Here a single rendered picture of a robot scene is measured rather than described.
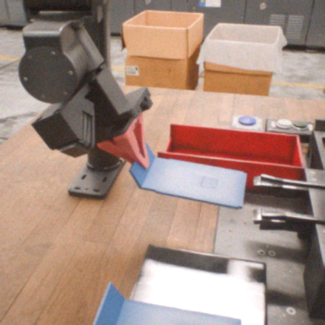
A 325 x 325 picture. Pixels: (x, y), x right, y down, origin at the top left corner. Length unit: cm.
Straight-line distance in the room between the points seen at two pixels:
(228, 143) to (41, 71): 46
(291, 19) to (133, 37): 260
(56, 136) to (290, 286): 35
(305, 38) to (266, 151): 428
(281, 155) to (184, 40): 200
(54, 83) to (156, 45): 236
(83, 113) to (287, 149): 46
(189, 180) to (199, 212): 11
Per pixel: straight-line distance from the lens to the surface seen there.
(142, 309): 46
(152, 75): 282
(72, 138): 40
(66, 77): 38
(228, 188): 51
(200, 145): 76
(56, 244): 58
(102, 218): 61
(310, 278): 51
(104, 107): 45
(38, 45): 38
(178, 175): 52
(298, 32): 498
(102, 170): 70
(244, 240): 58
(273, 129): 83
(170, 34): 269
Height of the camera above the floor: 129
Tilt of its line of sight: 32 degrees down
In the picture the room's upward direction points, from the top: straight up
